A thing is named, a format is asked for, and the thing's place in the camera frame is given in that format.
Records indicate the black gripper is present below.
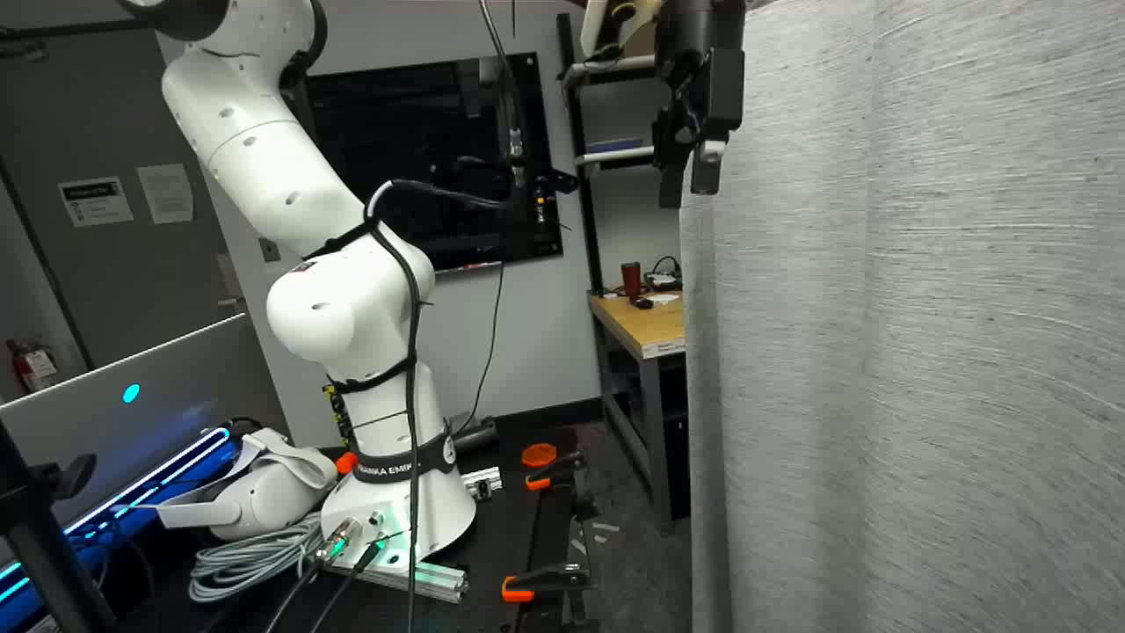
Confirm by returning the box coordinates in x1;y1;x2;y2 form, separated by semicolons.
650;0;747;214

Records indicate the grey fabric curtain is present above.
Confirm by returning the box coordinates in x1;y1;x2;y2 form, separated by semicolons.
676;0;1125;633

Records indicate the black metal shelf rack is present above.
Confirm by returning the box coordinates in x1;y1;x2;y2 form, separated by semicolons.
554;10;690;297

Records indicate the wooden top workbench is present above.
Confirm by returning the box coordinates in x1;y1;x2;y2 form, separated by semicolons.
584;288;693;538

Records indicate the white paper sheet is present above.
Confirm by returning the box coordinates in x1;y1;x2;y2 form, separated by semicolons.
132;162;201;228

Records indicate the white VR headset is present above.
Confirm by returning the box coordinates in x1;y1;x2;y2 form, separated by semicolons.
156;425;344;545

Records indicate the grey cabinet door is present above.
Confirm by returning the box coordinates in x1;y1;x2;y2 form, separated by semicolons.
0;19;249;370

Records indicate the white printed label sign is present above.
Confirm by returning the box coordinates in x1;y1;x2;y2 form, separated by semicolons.
56;171;138;228

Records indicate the blue glowing computer case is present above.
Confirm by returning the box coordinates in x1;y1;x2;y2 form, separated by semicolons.
0;417;253;633

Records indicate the grey box with cyan light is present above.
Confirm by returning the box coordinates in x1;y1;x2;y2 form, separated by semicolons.
0;308;292;509

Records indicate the black tripod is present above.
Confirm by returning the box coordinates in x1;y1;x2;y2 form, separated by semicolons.
0;417;122;633

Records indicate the black monitor power cable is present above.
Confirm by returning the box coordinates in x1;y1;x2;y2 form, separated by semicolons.
464;261;509;439

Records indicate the black wall monitor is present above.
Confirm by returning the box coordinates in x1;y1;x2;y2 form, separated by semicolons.
300;50;567;279

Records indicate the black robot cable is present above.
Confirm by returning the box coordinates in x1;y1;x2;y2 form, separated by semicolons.
364;171;521;633

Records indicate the orange handled bar clamp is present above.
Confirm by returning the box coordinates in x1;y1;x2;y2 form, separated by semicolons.
498;558;599;616
521;453;592;497

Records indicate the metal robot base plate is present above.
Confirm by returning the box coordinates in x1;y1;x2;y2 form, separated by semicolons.
308;460;509;609

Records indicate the grey coiled cable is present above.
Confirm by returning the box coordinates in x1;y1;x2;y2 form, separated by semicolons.
181;514;328;609

